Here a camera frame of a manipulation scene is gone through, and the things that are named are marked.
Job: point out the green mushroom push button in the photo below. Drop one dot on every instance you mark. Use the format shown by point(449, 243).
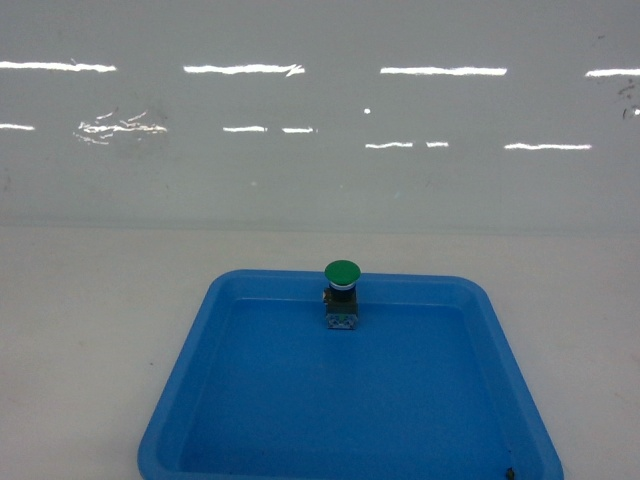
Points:
point(340, 296)

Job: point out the blue plastic tray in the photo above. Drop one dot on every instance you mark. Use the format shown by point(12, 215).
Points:
point(425, 387)

